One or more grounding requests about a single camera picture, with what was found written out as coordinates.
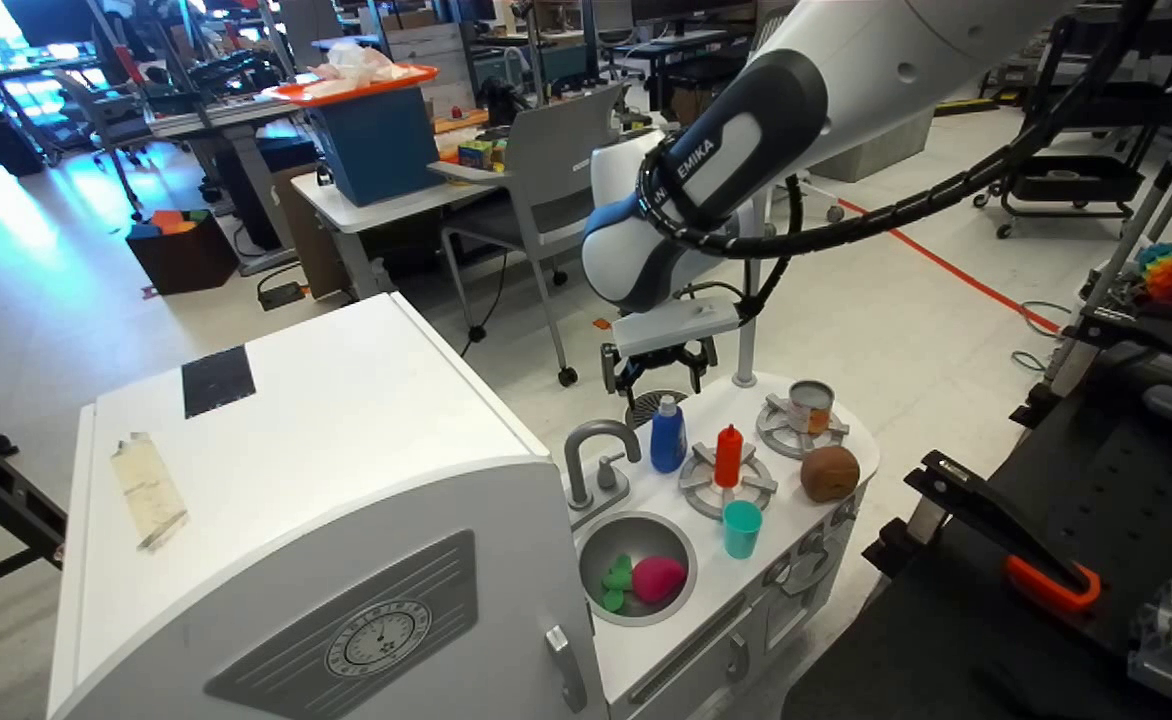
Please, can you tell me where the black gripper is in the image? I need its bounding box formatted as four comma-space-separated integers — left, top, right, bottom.
595, 334, 723, 403

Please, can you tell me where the blue toy bottle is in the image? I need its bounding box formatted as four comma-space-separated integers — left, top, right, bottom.
649, 390, 691, 477

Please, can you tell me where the orange toy bottle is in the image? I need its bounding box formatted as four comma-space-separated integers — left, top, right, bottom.
712, 419, 746, 491

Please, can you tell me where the grey toy faucet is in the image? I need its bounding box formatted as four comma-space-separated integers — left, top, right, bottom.
560, 416, 642, 514

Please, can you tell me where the grey toy stove burner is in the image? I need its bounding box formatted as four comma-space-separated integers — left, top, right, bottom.
677, 436, 779, 524
750, 390, 856, 465

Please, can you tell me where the silver toy can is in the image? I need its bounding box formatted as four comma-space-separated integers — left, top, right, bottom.
784, 375, 840, 441

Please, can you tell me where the teal toy cup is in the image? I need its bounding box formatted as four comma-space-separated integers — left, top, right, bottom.
719, 494, 765, 558

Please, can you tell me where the grey toy sink bowl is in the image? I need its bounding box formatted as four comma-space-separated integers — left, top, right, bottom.
574, 511, 698, 624

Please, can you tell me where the brown toy ball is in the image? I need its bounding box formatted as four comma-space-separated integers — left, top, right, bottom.
796, 441, 864, 508

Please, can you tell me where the pink toy food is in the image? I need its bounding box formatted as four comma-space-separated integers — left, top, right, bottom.
628, 550, 689, 610

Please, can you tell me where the green toy food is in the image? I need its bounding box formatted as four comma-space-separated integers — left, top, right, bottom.
595, 550, 640, 614

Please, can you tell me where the grey office chair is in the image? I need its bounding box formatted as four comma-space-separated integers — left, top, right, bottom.
435, 84, 640, 390

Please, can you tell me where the white toy kitchen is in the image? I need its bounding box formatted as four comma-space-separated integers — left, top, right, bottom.
42, 292, 881, 720

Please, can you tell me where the grey work table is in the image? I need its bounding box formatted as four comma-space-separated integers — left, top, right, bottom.
141, 95, 306, 257
283, 157, 507, 301

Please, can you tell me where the blue storage bin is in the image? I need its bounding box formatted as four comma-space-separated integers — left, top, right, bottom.
306, 84, 440, 208

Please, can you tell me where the orange bin lid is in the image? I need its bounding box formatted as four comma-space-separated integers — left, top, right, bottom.
273, 61, 440, 112

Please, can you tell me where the clear plastic bag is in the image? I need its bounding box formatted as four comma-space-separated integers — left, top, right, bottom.
318, 36, 399, 84

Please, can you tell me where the black square panel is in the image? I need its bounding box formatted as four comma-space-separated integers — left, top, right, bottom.
179, 342, 259, 419

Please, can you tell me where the orange black bar clamp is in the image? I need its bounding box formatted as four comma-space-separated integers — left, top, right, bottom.
899, 447, 1103, 619

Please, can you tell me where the black equipment cart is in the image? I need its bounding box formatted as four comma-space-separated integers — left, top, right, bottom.
976, 0, 1172, 243

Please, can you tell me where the black perforated breadboard table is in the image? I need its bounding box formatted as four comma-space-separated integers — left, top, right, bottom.
779, 342, 1172, 720

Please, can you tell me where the black orange floor box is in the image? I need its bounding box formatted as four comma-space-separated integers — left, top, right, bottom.
125, 208, 239, 296

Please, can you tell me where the beige paper sheet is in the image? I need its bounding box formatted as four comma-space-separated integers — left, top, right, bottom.
109, 427, 192, 557

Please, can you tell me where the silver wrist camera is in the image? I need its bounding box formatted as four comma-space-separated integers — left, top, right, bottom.
605, 292, 745, 363

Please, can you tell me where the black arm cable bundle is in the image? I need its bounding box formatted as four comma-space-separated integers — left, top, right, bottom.
636, 0, 1160, 262

